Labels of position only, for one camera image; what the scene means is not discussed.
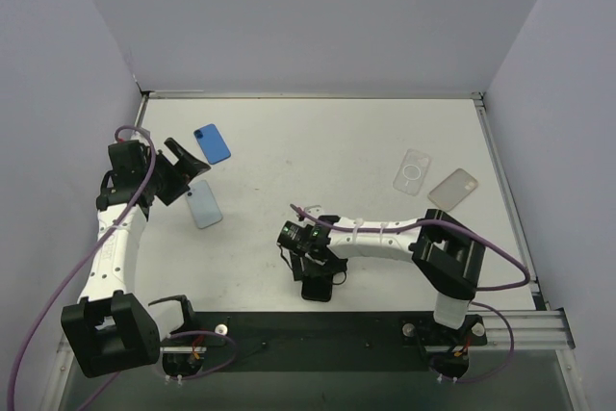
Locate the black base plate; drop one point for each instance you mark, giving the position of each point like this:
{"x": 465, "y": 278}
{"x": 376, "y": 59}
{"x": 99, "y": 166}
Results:
{"x": 315, "y": 342}

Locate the clear phone case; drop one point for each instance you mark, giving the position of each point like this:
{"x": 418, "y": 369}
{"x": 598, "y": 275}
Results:
{"x": 452, "y": 190}
{"x": 412, "y": 172}

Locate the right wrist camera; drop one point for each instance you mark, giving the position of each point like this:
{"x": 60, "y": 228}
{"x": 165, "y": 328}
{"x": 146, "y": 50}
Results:
{"x": 314, "y": 210}

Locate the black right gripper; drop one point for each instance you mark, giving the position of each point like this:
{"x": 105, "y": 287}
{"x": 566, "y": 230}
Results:
{"x": 310, "y": 264}

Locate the aluminium front rail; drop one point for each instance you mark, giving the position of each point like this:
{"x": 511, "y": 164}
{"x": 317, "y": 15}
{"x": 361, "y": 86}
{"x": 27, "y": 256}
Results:
{"x": 523, "y": 329}

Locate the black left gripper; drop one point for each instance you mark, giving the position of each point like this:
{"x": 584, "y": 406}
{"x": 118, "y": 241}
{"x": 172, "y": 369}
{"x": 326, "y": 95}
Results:
{"x": 172, "y": 179}

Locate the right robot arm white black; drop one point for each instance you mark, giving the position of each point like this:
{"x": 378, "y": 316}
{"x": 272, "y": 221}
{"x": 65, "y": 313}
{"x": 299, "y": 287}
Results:
{"x": 437, "y": 244}

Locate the black phone with blue back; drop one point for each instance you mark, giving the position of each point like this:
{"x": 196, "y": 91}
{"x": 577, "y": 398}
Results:
{"x": 212, "y": 144}

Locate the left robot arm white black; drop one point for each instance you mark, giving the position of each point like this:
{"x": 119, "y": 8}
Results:
{"x": 109, "y": 328}

